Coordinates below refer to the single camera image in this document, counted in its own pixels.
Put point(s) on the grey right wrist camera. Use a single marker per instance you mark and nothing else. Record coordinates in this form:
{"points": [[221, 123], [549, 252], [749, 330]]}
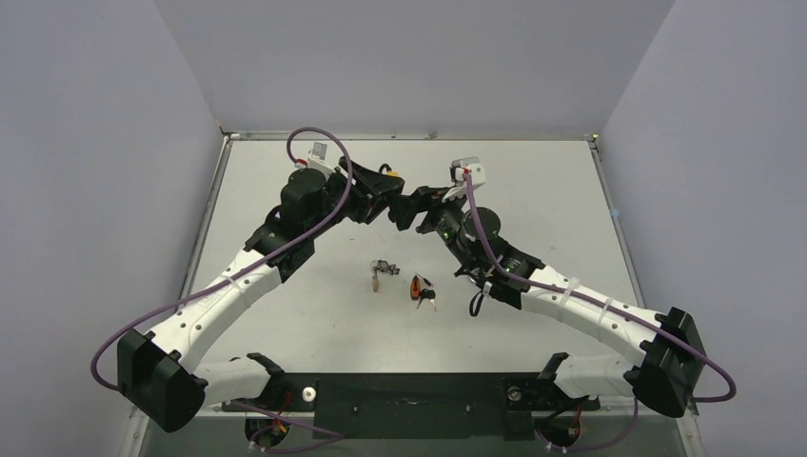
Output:
{"points": [[466, 173]]}

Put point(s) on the aluminium table frame rail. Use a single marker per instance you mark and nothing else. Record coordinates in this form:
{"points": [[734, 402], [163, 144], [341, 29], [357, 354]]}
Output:
{"points": [[172, 397]]}

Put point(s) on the small brass long-shackle padlock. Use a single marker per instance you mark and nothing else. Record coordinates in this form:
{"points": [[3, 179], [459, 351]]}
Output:
{"points": [[375, 282]]}

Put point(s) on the black-headed keys bunch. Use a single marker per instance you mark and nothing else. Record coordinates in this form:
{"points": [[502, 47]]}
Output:
{"points": [[428, 294]]}

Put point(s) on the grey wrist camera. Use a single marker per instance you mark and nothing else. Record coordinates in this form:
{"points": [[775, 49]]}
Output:
{"points": [[316, 160], [466, 173]]}

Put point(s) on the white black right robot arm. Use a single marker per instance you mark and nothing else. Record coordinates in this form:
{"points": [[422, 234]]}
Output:
{"points": [[659, 356]]}

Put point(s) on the yellow black padlock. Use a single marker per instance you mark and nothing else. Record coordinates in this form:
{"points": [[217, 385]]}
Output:
{"points": [[386, 170]]}

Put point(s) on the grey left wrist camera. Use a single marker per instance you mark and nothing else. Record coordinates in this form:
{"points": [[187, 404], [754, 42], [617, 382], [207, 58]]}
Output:
{"points": [[316, 160]]}

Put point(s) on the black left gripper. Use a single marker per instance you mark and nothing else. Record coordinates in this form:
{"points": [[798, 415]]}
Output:
{"points": [[368, 207]]}

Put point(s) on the orange black padlock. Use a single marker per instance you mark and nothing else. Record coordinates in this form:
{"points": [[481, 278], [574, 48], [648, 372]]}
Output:
{"points": [[415, 287]]}

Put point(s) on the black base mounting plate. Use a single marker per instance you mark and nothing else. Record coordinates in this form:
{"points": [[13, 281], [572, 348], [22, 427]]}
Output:
{"points": [[422, 405]]}

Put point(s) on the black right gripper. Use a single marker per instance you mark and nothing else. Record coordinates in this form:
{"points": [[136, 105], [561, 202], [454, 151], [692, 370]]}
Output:
{"points": [[426, 208]]}

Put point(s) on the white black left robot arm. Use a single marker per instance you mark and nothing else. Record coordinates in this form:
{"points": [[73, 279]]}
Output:
{"points": [[275, 251]]}

